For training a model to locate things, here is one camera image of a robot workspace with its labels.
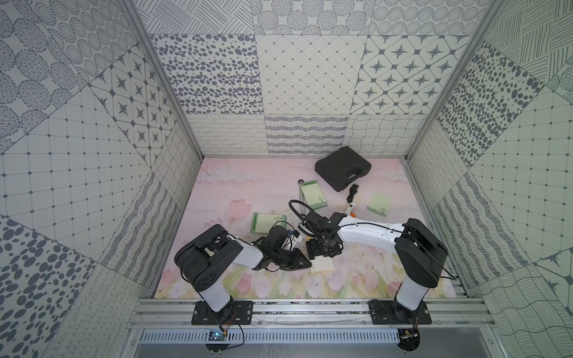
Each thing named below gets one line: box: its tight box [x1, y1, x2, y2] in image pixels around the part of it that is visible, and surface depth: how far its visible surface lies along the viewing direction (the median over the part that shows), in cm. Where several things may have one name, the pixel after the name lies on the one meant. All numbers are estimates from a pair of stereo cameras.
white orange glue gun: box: [346, 202, 357, 218], surface depth 102 cm
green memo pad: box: [250, 212, 287, 234], surface depth 98 cm
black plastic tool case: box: [314, 146, 373, 192], surface depth 114 cm
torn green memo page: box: [300, 179, 329, 210], surface depth 107 cm
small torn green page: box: [366, 191, 392, 217], surface depth 106 cm
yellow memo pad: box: [308, 255, 335, 273], surface depth 85 cm
